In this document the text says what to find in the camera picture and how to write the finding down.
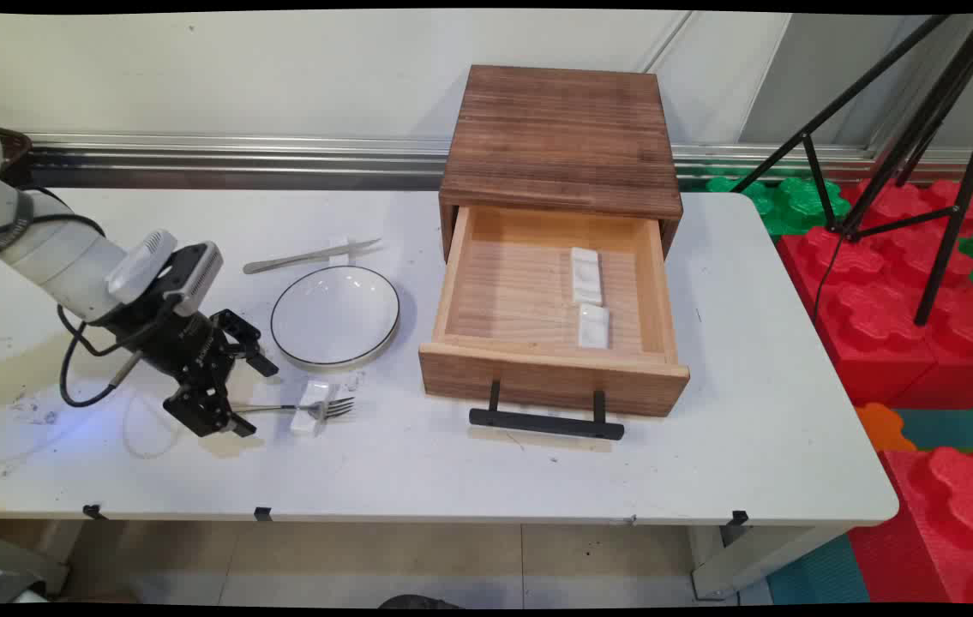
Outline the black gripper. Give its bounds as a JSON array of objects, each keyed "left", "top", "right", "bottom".
[{"left": 96, "top": 287, "right": 280, "bottom": 440}]

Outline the silver table knife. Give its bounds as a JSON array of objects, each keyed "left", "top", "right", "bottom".
[{"left": 243, "top": 237, "right": 383, "bottom": 276}]

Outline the silver fork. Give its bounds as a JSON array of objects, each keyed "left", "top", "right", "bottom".
[{"left": 232, "top": 396, "right": 357, "bottom": 422}]

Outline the white plate black rim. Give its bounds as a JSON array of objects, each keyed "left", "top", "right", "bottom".
[{"left": 269, "top": 264, "right": 402, "bottom": 371}]

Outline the light wooden drawer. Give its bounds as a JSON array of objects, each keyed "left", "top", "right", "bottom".
[{"left": 417, "top": 204, "right": 692, "bottom": 419}]

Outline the dark wooden drawer cabinet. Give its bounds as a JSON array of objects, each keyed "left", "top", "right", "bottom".
[{"left": 438, "top": 64, "right": 685, "bottom": 263}]

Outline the white table leg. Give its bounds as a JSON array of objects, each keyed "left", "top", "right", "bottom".
[{"left": 689, "top": 524, "right": 849, "bottom": 600}]

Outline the large red foam block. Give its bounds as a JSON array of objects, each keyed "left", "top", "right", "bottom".
[{"left": 776, "top": 177, "right": 973, "bottom": 410}]

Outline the orange foam piece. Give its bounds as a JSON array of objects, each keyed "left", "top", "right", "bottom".
[{"left": 854, "top": 402, "right": 918, "bottom": 454}]

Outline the black tripod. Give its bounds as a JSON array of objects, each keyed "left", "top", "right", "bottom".
[{"left": 729, "top": 12, "right": 973, "bottom": 327}]

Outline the short black camera cable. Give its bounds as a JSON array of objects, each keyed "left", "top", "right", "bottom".
[{"left": 57, "top": 303, "right": 146, "bottom": 409}]

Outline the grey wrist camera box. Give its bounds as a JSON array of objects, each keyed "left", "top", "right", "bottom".
[{"left": 165, "top": 241, "right": 224, "bottom": 318}]

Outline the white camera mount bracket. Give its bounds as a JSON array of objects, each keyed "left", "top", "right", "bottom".
[{"left": 104, "top": 229, "right": 179, "bottom": 306}]

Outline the metal wall rail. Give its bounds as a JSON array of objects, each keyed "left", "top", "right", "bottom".
[{"left": 21, "top": 132, "right": 973, "bottom": 192}]

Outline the long black arm cable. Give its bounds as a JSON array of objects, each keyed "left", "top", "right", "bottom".
[{"left": 0, "top": 186, "right": 107, "bottom": 255}]

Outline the dark brown robot base mount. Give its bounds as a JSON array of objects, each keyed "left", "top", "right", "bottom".
[{"left": 0, "top": 126, "right": 33, "bottom": 187}]

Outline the black drawer handle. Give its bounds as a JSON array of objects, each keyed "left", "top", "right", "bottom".
[{"left": 467, "top": 379, "right": 627, "bottom": 442}]

